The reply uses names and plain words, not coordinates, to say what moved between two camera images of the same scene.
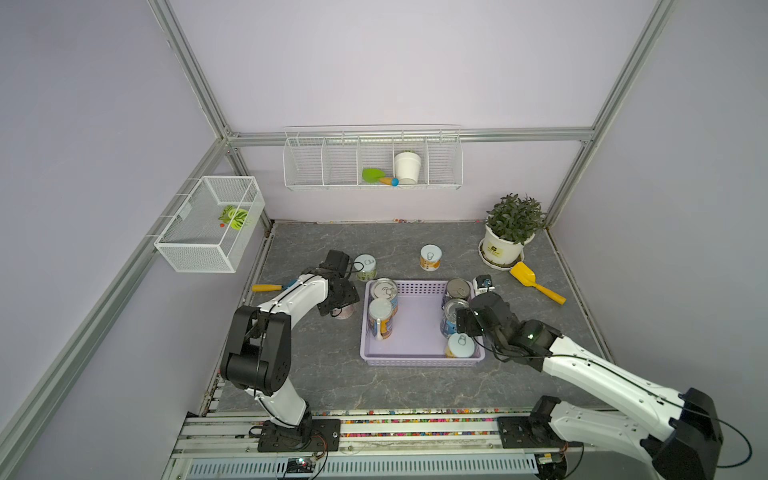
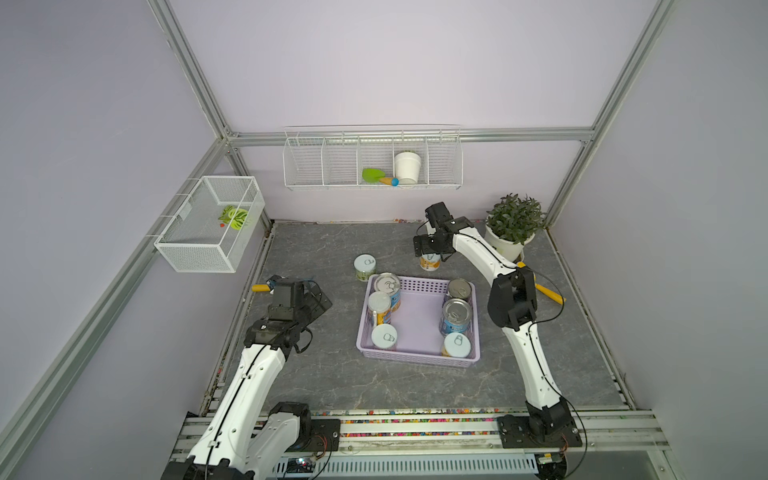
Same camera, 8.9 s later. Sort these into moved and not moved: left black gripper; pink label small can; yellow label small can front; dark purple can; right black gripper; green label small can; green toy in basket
Moved: right black gripper; left black gripper; pink label small can
Not moved: green label small can; yellow label small can front; dark purple can; green toy in basket
